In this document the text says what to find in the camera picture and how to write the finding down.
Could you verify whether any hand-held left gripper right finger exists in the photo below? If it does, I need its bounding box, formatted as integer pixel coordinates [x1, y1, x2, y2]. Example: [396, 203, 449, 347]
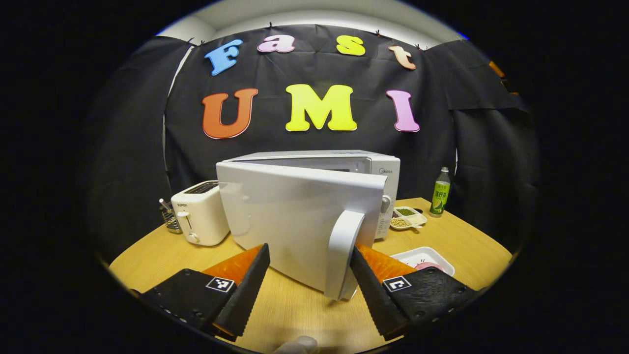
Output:
[350, 244, 478, 341]

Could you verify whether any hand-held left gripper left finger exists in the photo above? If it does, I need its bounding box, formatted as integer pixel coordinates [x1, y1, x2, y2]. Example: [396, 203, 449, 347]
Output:
[140, 243, 271, 342]

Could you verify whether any white rectangular tray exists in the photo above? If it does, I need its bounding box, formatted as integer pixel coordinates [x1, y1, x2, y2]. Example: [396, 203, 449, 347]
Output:
[391, 246, 456, 277]

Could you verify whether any white microwave oven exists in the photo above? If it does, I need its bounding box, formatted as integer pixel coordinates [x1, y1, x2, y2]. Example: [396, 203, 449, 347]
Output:
[216, 150, 401, 301]

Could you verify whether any white toaster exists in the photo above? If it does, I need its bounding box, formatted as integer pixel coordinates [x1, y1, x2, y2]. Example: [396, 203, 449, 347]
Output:
[171, 180, 230, 246]

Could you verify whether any white divided dish with grains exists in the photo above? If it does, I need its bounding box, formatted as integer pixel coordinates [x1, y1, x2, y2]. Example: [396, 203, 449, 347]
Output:
[389, 206, 428, 232]

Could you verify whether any green drink bottle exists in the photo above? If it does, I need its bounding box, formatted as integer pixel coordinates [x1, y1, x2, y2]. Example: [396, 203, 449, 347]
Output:
[429, 167, 451, 218]

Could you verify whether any black backdrop cloth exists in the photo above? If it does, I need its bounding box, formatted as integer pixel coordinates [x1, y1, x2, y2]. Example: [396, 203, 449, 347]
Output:
[86, 24, 539, 256]

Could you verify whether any wire mesh basket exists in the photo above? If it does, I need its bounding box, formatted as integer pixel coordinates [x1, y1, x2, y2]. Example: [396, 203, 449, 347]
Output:
[161, 206, 183, 234]

